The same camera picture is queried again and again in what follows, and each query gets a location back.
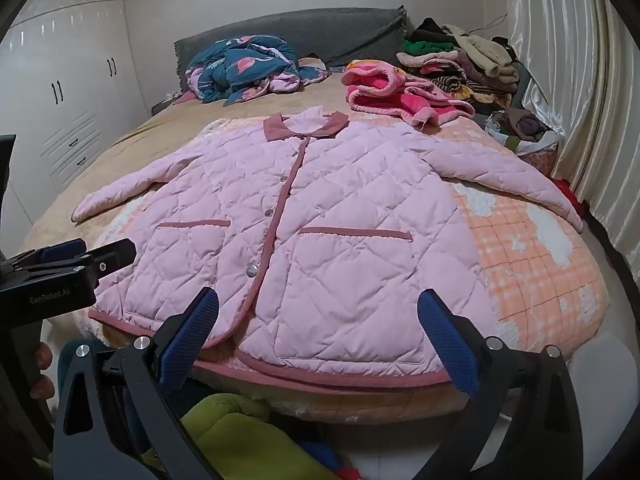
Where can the white satin curtain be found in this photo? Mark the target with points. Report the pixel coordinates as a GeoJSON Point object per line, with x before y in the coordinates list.
{"type": "Point", "coordinates": [575, 85]}

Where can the person's left hand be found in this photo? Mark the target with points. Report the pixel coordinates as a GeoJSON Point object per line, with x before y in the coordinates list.
{"type": "Point", "coordinates": [42, 360]}

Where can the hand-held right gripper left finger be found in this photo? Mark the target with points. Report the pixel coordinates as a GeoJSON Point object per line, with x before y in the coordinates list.
{"type": "Point", "coordinates": [194, 331]}

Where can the pink quilted jacket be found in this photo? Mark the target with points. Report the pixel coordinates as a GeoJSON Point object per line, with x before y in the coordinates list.
{"type": "Point", "coordinates": [325, 220]}

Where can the orange plaid blanket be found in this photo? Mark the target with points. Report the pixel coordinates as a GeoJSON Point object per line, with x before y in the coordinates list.
{"type": "Point", "coordinates": [510, 260]}

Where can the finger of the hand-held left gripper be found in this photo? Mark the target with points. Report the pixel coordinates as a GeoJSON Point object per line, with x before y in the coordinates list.
{"type": "Point", "coordinates": [111, 256]}
{"type": "Point", "coordinates": [65, 251]}

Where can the pile of folded clothes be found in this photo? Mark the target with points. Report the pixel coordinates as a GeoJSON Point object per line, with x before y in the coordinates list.
{"type": "Point", "coordinates": [450, 50]}

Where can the tan plush bed sheet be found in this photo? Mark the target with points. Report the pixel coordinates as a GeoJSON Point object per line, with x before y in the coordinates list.
{"type": "Point", "coordinates": [150, 132]}

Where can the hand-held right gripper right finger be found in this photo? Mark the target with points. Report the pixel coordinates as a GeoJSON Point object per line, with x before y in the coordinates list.
{"type": "Point", "coordinates": [446, 341]}

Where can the grey padded headboard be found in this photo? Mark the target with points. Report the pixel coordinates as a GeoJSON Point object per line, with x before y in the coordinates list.
{"type": "Point", "coordinates": [325, 35]}

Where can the blue cloth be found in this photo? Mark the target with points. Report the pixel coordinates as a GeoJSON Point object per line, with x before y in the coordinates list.
{"type": "Point", "coordinates": [322, 457]}

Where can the red cloth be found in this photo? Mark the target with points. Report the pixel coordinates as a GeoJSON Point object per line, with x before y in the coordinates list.
{"type": "Point", "coordinates": [570, 195]}

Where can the white bag of clothes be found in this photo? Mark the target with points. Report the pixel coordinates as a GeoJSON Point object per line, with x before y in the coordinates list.
{"type": "Point", "coordinates": [525, 127]}

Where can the pink fleece garment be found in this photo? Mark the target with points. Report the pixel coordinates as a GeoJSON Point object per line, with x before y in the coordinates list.
{"type": "Point", "coordinates": [380, 91]}

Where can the blue flamingo print quilt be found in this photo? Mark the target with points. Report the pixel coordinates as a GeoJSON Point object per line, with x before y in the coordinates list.
{"type": "Point", "coordinates": [240, 67]}

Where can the white wardrobe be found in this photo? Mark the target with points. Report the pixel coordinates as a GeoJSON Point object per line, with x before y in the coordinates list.
{"type": "Point", "coordinates": [75, 85]}

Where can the green cloth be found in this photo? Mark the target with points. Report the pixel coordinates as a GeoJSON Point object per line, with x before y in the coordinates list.
{"type": "Point", "coordinates": [235, 425]}

